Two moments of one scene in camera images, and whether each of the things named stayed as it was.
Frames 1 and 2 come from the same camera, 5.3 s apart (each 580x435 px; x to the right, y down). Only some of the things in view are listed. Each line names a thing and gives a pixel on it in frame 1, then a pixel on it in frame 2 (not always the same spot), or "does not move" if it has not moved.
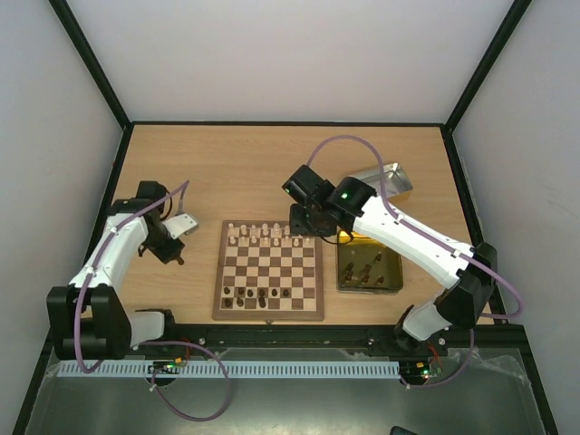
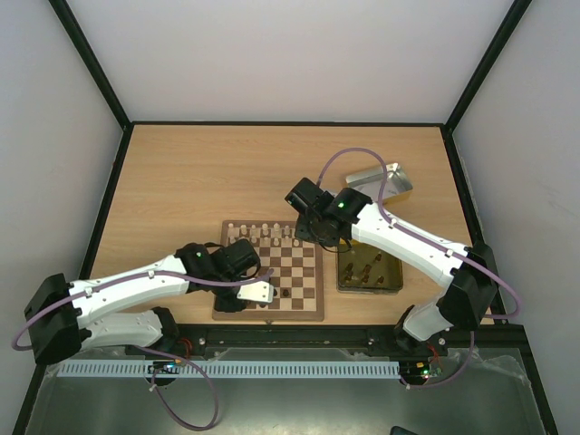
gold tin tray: (364, 265) does not move
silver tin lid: (394, 178) does not move
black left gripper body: (154, 243) to (223, 305)
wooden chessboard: (265, 274) does not move
